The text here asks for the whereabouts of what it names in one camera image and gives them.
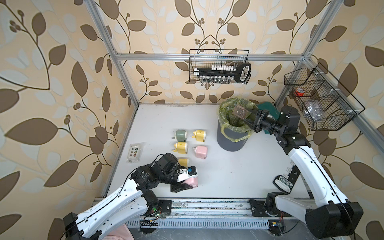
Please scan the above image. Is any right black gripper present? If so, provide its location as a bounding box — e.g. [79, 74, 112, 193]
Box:
[242, 108, 285, 137]

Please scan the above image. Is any pink sharpener front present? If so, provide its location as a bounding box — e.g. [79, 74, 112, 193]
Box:
[184, 177, 199, 189]

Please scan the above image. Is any pink sharpener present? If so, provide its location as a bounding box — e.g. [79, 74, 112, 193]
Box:
[193, 146, 208, 159]
[184, 177, 199, 189]

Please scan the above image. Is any pink transparent shavings tray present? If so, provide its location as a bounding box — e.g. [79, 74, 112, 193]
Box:
[232, 105, 250, 120]

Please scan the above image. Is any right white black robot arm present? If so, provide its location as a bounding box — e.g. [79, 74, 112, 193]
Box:
[233, 105, 364, 239]

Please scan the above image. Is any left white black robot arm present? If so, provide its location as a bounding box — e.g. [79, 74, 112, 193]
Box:
[61, 153, 198, 240]

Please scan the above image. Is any yellow sharpener front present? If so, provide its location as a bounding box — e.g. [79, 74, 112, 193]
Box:
[178, 158, 190, 168]

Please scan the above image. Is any yellow sharpener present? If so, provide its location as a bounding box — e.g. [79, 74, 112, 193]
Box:
[192, 130, 207, 142]
[173, 142, 188, 154]
[178, 158, 190, 168]

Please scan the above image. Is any yellow sharpener middle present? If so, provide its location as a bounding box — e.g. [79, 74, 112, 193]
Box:
[173, 142, 188, 154]

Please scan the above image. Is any green pencil sharpener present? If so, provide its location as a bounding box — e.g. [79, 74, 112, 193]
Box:
[173, 130, 188, 143]

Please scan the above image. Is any yellow sharpener back right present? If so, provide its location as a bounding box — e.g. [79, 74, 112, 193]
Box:
[192, 130, 207, 142]

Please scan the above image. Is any green plastic bin liner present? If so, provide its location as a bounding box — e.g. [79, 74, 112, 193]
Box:
[218, 97, 258, 142]

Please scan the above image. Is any green plastic tool case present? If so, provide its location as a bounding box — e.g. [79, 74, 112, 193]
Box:
[257, 102, 297, 121]

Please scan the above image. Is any grey trash bin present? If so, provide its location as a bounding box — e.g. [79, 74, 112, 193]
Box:
[217, 122, 248, 152]

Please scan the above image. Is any white button remote box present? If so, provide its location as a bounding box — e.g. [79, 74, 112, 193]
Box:
[127, 143, 144, 164]

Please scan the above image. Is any socket set holder black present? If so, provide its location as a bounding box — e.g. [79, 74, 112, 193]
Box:
[192, 63, 252, 85]

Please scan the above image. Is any clear plastic bag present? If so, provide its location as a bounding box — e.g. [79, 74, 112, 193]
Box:
[304, 100, 324, 121]

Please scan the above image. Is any pink cloth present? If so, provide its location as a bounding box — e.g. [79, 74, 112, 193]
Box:
[103, 224, 134, 240]

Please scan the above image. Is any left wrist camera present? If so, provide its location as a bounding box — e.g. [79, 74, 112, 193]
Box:
[177, 166, 198, 183]

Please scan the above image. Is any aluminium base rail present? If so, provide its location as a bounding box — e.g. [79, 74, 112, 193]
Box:
[159, 198, 270, 219]

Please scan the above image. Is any slotted grey cable duct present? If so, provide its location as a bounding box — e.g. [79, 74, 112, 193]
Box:
[126, 219, 270, 230]

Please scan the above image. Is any black wire basket back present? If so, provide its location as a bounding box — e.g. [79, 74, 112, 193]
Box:
[189, 49, 252, 85]

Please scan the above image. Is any black wire basket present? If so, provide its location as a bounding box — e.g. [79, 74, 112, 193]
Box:
[189, 49, 252, 85]
[284, 63, 366, 131]

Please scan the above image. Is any black wire basket right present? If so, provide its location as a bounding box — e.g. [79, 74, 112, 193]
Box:
[284, 63, 366, 131]

